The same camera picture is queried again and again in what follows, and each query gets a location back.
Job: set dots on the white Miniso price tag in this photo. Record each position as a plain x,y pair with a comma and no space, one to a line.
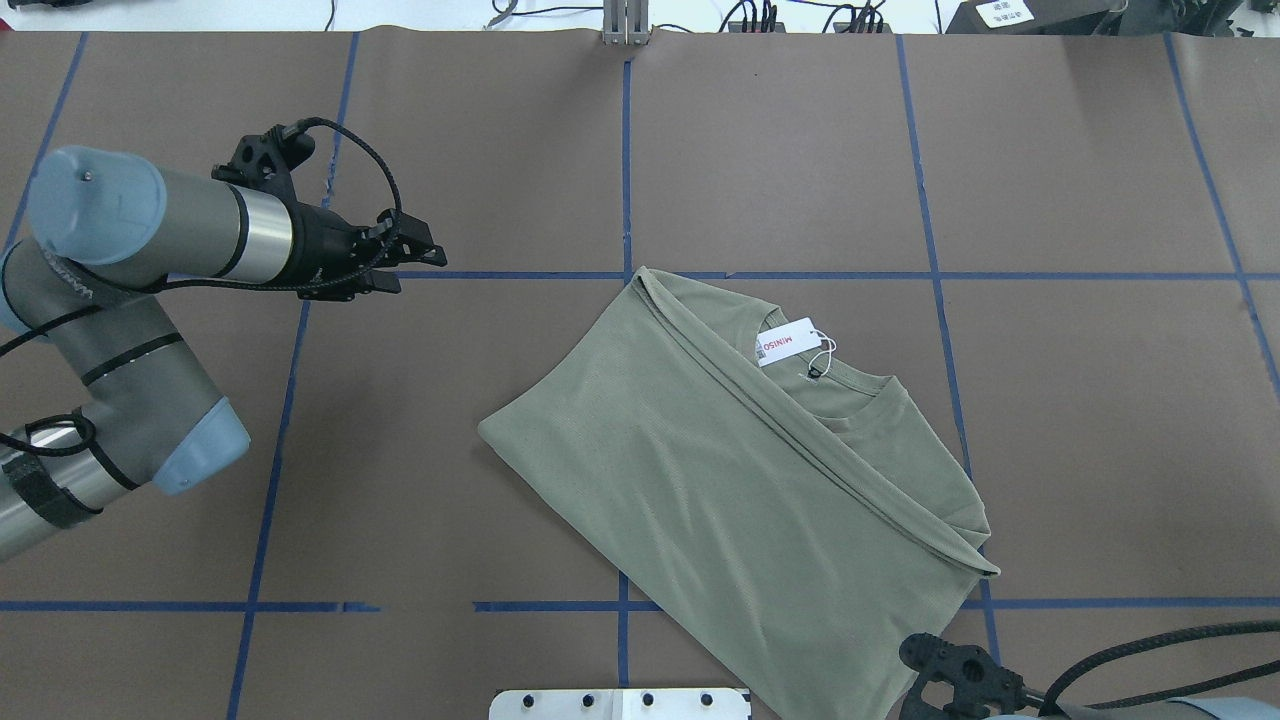
787,340

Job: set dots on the aluminium frame post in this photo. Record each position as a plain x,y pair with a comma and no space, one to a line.
626,23

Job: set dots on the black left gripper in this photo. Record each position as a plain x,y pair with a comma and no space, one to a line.
326,250

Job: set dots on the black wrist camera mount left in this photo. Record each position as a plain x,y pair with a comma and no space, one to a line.
265,162

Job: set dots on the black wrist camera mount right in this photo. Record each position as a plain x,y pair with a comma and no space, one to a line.
980,688

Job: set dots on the white camera pole base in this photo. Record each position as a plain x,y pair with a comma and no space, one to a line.
623,703

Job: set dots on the black laptop computer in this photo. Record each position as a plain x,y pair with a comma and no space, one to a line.
1025,18

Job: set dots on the olive green long-sleeve shirt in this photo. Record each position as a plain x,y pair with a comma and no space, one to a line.
799,519

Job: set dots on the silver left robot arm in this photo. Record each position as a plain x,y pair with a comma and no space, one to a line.
110,232

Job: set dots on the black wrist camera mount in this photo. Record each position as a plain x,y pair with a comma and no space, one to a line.
265,162
980,688

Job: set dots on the brown paper table cover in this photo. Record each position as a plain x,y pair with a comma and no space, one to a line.
1051,242

